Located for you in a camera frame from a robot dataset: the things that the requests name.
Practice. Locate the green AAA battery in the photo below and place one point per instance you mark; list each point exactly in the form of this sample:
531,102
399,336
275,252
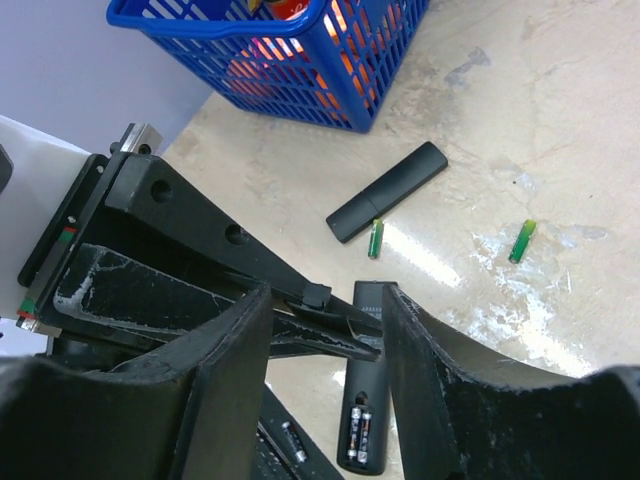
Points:
376,239

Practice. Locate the loaded battery in remote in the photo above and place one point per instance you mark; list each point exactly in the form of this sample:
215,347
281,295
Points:
354,432

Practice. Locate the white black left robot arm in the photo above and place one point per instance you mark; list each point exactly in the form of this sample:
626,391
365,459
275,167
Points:
37,169

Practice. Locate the orange ball in basket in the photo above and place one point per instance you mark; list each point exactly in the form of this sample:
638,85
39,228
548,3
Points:
260,69

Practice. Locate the green battery near centre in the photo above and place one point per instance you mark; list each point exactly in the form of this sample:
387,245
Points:
522,241

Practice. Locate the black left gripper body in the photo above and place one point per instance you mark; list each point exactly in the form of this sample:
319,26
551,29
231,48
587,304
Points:
43,268

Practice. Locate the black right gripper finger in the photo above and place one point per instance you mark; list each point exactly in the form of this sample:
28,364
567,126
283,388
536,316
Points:
466,411
104,287
148,190
186,410

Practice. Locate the blue plastic basket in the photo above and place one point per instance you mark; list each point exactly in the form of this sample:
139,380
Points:
355,49

